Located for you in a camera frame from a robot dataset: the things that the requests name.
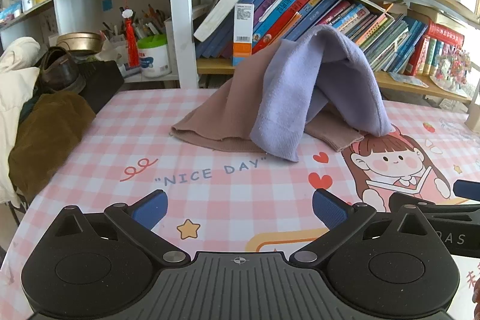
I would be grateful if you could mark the purple knit sweater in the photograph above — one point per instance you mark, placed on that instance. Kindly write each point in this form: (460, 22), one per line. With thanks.
(285, 98)

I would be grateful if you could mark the bunch of pens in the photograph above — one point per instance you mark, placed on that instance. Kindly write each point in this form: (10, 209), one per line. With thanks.
(146, 22)

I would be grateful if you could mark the thick white book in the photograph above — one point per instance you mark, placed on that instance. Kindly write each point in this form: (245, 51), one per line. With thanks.
(221, 10)

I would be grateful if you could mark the tan knit garment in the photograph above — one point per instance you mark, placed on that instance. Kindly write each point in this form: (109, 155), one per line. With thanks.
(225, 110)

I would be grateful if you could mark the white puffy jacket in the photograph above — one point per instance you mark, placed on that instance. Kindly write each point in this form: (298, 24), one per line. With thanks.
(15, 87)

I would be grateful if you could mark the row of colourful books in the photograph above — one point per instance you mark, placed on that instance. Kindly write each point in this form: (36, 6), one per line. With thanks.
(337, 16)

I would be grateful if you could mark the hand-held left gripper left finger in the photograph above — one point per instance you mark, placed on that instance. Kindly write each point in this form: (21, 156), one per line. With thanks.
(152, 209)

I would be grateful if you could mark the red tassel ornament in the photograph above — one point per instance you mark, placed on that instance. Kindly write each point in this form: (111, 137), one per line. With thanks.
(132, 42)

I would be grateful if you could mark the black box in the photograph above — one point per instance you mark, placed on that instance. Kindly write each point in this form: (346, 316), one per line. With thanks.
(105, 84)

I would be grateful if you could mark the white wooden bookshelf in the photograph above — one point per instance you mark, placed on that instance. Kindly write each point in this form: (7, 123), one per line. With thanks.
(183, 5)

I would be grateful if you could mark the white tub with green lid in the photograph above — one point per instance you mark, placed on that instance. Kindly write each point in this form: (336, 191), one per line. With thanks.
(153, 59)

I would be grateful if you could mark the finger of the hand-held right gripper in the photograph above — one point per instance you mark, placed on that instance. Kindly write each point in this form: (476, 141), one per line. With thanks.
(467, 189)
(431, 205)

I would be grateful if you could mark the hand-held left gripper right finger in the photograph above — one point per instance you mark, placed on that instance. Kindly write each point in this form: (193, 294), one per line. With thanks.
(330, 209)

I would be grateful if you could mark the pink checked tablecloth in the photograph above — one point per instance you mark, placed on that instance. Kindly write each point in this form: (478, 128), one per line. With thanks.
(112, 155)

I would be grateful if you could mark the colourful paper decoration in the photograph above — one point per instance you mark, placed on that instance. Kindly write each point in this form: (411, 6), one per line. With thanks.
(452, 67)

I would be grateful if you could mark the light blue booklet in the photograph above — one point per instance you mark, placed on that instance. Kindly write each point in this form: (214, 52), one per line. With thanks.
(407, 79)

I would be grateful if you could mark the tall orange white carton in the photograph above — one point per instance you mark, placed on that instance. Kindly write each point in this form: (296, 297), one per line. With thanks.
(243, 27)

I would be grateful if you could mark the brown leather shoe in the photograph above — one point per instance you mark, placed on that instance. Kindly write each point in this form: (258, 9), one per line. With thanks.
(60, 70)

